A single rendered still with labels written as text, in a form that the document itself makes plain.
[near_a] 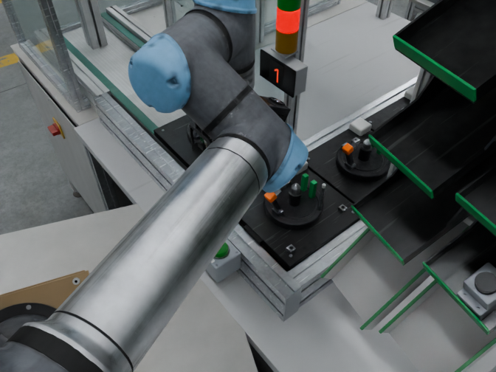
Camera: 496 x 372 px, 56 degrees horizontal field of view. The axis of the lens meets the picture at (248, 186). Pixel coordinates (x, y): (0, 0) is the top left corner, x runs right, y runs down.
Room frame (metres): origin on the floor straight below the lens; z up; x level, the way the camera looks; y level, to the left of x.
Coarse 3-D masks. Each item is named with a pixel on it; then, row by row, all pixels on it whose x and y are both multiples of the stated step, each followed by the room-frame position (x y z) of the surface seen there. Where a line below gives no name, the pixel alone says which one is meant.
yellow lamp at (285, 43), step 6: (276, 30) 0.95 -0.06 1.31; (276, 36) 0.95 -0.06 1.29; (282, 36) 0.93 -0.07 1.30; (288, 36) 0.93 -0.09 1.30; (294, 36) 0.93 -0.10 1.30; (276, 42) 0.94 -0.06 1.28; (282, 42) 0.93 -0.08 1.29; (288, 42) 0.93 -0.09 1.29; (294, 42) 0.93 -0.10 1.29; (276, 48) 0.94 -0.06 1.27; (282, 48) 0.93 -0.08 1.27; (288, 48) 0.93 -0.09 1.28; (294, 48) 0.94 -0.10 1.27; (288, 54) 0.93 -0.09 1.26
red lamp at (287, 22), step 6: (282, 12) 0.93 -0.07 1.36; (288, 12) 0.93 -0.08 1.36; (294, 12) 0.93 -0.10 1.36; (282, 18) 0.93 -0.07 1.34; (288, 18) 0.93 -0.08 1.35; (294, 18) 0.93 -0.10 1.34; (276, 24) 0.95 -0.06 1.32; (282, 24) 0.93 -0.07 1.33; (288, 24) 0.93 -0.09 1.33; (294, 24) 0.93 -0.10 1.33; (282, 30) 0.93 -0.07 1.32; (288, 30) 0.93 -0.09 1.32; (294, 30) 0.93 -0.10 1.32
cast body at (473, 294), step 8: (488, 264) 0.37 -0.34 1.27; (480, 272) 0.35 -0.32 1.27; (488, 272) 0.35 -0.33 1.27; (464, 280) 0.35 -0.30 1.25; (472, 280) 0.35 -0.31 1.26; (480, 280) 0.34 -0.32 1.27; (488, 280) 0.34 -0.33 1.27; (464, 288) 0.35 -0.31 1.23; (472, 288) 0.34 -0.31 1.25; (480, 288) 0.33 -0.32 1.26; (488, 288) 0.33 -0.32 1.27; (464, 296) 0.35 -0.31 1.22; (472, 296) 0.34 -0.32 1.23; (480, 296) 0.33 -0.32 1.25; (488, 296) 0.32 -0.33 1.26; (472, 304) 0.33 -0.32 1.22; (480, 304) 0.33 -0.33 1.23; (488, 304) 0.31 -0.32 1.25; (480, 312) 0.32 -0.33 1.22; (488, 312) 0.32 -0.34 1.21
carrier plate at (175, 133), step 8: (176, 120) 1.05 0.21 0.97; (184, 120) 1.05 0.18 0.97; (160, 128) 1.02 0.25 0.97; (168, 128) 1.02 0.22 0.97; (176, 128) 1.02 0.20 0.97; (184, 128) 1.02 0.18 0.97; (160, 136) 0.99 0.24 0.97; (168, 136) 0.99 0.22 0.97; (176, 136) 0.99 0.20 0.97; (184, 136) 0.99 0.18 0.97; (168, 144) 0.95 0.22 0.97; (176, 144) 0.95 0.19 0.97; (184, 144) 0.95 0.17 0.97; (176, 152) 0.92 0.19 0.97; (184, 152) 0.92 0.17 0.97; (192, 152) 0.92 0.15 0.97; (200, 152) 0.92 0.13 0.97; (184, 160) 0.89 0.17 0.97; (192, 160) 0.89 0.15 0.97
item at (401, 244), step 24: (480, 168) 0.55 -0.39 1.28; (384, 192) 0.55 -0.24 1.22; (408, 192) 0.54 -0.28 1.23; (456, 192) 0.52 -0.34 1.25; (360, 216) 0.50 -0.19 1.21; (384, 216) 0.51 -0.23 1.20; (408, 216) 0.50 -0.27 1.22; (432, 216) 0.49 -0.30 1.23; (456, 216) 0.46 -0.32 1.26; (384, 240) 0.45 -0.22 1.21; (408, 240) 0.46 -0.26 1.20; (432, 240) 0.44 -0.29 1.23
